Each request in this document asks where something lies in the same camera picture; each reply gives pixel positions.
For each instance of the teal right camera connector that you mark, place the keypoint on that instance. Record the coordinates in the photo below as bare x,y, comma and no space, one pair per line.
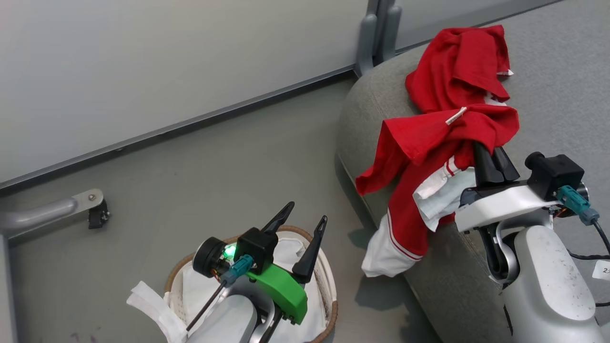
574,202

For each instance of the wicker rimmed laundry basket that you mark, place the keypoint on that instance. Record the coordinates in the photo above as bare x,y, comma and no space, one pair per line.
331,305

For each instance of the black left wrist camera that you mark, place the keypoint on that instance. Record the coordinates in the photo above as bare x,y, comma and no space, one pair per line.
257,247

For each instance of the grey long partition bottom rail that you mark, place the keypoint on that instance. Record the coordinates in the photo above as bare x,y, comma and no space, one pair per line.
181,125

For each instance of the black caster wheel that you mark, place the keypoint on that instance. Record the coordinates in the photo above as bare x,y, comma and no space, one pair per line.
97,216

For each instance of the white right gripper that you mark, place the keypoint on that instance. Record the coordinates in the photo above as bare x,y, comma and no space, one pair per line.
500,202

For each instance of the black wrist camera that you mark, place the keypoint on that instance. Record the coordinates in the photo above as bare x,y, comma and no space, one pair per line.
555,174
257,247

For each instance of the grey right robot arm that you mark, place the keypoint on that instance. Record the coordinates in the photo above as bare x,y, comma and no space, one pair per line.
548,286

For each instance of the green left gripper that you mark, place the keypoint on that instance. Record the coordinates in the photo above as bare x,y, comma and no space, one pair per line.
283,290

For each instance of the grey metal partition foot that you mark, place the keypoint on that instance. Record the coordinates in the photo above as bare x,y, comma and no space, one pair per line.
38,214

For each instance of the white paper tag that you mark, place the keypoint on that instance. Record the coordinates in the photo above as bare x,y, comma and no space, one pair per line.
603,270

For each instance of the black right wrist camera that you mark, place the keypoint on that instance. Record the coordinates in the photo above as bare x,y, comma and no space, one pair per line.
555,174

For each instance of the teal left camera connector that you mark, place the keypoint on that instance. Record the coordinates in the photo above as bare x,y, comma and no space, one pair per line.
238,269

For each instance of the grey fabric sofa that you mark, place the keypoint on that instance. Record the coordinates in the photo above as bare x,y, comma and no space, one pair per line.
548,85

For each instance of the red shirt with white trim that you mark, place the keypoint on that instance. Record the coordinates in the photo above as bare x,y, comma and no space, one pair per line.
438,138

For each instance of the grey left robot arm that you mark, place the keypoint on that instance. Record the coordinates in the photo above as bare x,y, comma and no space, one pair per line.
228,319

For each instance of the teal camera connector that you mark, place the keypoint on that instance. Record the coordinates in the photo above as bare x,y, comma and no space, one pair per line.
238,269
574,202

